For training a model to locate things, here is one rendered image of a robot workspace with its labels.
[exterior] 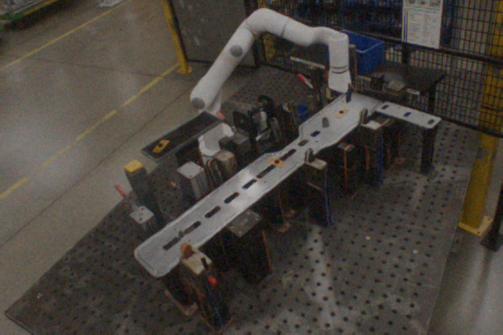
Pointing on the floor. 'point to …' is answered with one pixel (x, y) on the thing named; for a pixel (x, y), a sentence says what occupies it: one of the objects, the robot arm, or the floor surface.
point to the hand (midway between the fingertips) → (340, 97)
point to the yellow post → (475, 215)
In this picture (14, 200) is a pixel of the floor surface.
